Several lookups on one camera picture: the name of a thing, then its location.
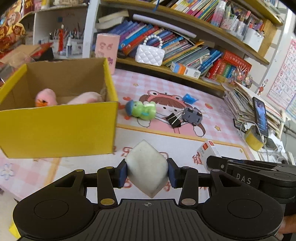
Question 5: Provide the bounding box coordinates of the white red small box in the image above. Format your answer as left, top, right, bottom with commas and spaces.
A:
197, 140, 221, 166

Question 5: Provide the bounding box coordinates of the white sponge block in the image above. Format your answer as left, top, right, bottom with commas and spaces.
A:
125, 140, 168, 198

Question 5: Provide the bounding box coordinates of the blue plastic bag roll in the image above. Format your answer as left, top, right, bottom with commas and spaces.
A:
183, 93, 198, 105

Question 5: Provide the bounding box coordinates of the yellow tape roll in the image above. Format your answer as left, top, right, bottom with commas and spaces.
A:
244, 126, 264, 151

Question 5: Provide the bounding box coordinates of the pink cartoon desk mat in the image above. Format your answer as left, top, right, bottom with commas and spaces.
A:
1, 70, 254, 200

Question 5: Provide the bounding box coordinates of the black binder clip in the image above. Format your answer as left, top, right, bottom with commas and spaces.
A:
166, 111, 183, 128

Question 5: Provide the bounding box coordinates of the grey toy car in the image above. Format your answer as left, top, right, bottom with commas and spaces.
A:
182, 107, 203, 126

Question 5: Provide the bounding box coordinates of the black smartphone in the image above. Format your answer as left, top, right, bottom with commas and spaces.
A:
252, 97, 268, 138

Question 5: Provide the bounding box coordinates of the green blue plush toy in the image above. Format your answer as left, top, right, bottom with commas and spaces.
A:
125, 100, 157, 121

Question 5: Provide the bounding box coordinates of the stack of paper books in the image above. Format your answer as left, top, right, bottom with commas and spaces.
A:
222, 82, 285, 138

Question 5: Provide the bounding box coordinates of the yellow cardboard box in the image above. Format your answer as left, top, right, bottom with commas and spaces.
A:
1, 58, 118, 159

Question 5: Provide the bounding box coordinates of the pink plush toy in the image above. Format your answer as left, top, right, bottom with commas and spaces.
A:
35, 88, 104, 108

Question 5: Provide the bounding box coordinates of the orange white blue carton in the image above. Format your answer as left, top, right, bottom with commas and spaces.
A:
170, 62, 201, 79

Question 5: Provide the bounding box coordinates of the red dictionary book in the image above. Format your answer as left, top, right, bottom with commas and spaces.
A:
222, 50, 252, 71

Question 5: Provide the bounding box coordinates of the white quilted pearl handbag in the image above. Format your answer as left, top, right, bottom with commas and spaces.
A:
135, 35, 165, 67

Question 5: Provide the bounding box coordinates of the white pen holder box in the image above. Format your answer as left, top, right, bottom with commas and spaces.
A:
48, 24, 84, 56

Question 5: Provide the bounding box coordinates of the pink cylindrical holder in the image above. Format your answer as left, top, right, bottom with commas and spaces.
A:
95, 33, 120, 75

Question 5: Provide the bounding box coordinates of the wooden bookshelf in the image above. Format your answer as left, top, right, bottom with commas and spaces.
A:
86, 1, 276, 83

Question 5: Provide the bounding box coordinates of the brown cardboard sheet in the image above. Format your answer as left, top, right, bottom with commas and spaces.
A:
1, 45, 41, 68

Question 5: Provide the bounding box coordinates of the red gold cartoon poster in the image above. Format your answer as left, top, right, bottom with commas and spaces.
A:
1, 0, 35, 53

